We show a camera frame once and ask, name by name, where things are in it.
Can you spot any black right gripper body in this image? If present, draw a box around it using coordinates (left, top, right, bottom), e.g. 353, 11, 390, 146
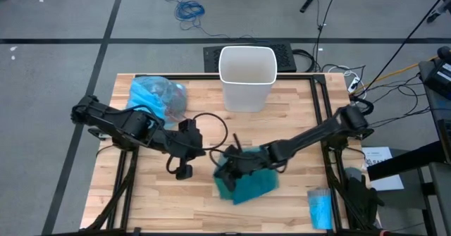
223, 146, 274, 179

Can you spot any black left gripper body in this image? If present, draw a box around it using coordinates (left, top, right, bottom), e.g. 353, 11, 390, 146
172, 118, 207, 180

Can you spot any large teal bag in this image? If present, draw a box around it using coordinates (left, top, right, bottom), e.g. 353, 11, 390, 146
213, 147, 280, 206

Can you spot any light blue trash bag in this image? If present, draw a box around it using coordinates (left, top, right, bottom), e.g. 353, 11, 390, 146
125, 75, 188, 130

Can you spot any white plastic trash bin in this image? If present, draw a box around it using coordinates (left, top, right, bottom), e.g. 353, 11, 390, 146
218, 45, 278, 113

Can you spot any folded light blue bag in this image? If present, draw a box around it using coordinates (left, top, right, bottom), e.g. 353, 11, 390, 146
306, 187, 334, 230

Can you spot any black cloth bundle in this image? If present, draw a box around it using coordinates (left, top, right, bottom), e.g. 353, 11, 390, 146
343, 167, 385, 230

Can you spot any white printed paper sheet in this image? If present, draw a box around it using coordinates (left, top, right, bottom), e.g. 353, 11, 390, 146
361, 146, 405, 192

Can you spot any white power strip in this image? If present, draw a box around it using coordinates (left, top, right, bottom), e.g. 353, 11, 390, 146
347, 76, 361, 94

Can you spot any black side desk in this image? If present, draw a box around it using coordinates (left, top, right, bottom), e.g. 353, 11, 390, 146
366, 118, 451, 236

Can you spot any thin black pole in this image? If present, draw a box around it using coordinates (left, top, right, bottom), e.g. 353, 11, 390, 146
354, 0, 451, 98

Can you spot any black equipment case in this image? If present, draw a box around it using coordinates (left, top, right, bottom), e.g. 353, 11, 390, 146
418, 44, 451, 101

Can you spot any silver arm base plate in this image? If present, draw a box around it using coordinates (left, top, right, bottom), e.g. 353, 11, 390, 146
87, 127, 106, 141

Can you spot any black coiled floor cable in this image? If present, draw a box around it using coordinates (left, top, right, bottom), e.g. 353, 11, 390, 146
291, 48, 317, 73

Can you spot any blue cable coil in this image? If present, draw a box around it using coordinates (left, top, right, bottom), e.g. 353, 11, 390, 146
163, 0, 230, 39

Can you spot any thin black floor cable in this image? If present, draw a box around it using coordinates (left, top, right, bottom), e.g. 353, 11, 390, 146
314, 0, 341, 73

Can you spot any black floor cable bundle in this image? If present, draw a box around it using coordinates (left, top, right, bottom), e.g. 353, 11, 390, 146
352, 72, 433, 128

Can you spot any yellow floor cable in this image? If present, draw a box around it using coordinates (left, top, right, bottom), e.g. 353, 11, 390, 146
362, 55, 440, 87

